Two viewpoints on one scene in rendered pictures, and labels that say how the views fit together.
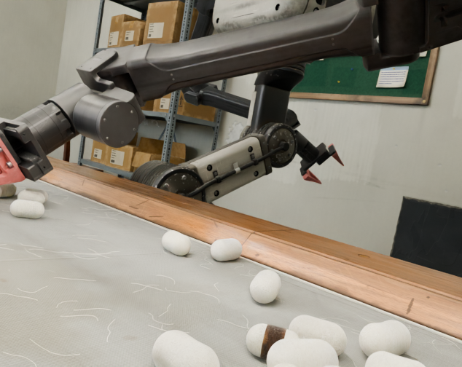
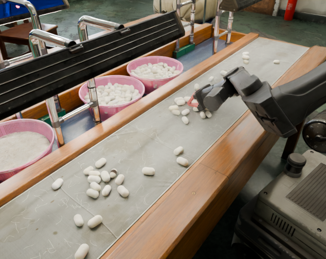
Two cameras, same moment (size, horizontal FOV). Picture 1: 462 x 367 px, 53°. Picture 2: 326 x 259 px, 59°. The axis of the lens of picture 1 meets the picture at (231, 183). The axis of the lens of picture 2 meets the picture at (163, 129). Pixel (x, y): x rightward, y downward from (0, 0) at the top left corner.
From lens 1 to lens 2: 0.86 m
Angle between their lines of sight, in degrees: 84
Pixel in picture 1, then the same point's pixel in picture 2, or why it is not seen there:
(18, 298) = (124, 141)
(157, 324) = (122, 159)
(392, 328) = (120, 189)
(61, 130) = not seen: hidden behind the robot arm
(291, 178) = not seen: outside the picture
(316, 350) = (103, 175)
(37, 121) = (205, 91)
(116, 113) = (209, 99)
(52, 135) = not seen: hidden behind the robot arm
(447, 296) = (156, 208)
